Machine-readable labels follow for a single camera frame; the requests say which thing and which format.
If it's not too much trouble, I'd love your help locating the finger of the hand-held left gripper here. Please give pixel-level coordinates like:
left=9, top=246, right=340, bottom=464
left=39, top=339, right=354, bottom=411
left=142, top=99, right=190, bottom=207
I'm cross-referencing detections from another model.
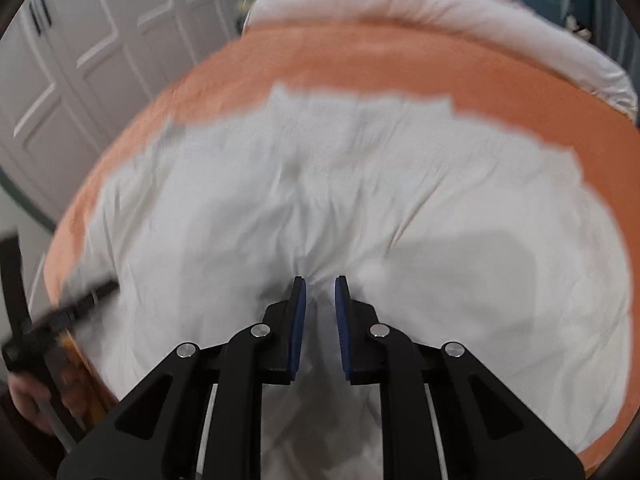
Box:
left=0, top=230, right=32, bottom=342
left=35, top=280, right=120, bottom=332

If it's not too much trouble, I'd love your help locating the white panelled wardrobe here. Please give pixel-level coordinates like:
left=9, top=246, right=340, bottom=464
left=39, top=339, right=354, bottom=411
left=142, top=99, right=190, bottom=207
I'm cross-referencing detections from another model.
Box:
left=0, top=0, right=261, bottom=231

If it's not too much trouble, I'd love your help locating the grey curtain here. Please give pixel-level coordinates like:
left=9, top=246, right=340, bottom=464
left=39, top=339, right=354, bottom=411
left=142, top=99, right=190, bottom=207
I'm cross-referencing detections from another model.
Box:
left=592, top=0, right=636, bottom=61

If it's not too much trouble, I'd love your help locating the person's left hand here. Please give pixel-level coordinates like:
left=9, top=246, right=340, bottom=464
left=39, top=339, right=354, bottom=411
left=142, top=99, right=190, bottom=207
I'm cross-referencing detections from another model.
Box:
left=7, top=372, right=56, bottom=436

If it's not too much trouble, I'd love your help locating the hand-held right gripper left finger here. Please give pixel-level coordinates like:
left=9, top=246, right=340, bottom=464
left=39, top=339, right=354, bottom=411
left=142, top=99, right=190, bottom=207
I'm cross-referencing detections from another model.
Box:
left=56, top=276, right=307, bottom=480

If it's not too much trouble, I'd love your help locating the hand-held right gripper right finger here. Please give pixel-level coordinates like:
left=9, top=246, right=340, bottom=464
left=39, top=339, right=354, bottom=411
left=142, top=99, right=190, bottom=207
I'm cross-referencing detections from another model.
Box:
left=334, top=275, right=586, bottom=480

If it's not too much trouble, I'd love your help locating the white quilted jacket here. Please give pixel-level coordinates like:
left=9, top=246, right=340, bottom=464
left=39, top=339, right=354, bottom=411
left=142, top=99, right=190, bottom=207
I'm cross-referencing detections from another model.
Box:
left=60, top=82, right=633, bottom=480

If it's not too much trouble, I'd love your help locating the white duvet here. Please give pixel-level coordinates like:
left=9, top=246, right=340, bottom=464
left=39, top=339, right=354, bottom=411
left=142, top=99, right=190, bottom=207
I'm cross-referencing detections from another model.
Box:
left=242, top=0, right=638, bottom=116

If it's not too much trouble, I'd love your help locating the orange plush blanket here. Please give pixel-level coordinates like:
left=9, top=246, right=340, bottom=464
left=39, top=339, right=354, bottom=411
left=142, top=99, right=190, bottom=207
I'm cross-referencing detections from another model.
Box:
left=42, top=17, right=640, bottom=476

